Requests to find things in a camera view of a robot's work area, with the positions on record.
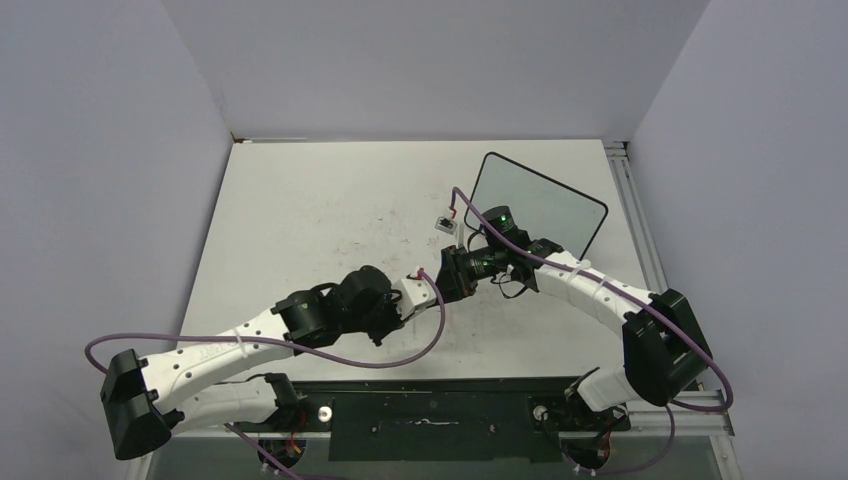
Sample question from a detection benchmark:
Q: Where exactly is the aluminium front frame rail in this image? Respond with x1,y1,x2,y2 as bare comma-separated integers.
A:
127,391,739,479

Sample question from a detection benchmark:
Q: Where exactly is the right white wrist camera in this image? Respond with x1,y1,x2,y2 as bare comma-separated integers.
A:
435,216,459,235

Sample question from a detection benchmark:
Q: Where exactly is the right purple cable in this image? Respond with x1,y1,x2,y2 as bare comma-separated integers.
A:
450,186,735,413

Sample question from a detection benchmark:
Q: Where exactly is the aluminium rail right side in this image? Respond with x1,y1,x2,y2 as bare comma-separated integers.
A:
603,141,668,292

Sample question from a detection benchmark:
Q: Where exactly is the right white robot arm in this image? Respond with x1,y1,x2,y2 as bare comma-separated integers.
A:
436,206,712,428

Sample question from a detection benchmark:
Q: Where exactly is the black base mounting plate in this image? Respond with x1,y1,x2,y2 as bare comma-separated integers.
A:
236,374,631,463

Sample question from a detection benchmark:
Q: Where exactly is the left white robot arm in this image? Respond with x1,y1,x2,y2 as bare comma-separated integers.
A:
100,265,435,460

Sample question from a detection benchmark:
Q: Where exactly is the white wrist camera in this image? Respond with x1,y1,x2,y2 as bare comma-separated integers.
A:
435,216,459,235
392,278,437,323

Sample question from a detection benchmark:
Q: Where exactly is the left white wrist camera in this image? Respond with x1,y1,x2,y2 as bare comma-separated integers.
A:
392,278,437,323

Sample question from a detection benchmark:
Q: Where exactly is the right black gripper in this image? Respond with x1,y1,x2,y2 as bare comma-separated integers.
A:
427,244,505,309

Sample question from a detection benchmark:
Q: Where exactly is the black framed small whiteboard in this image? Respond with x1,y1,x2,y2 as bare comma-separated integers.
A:
469,152,609,259

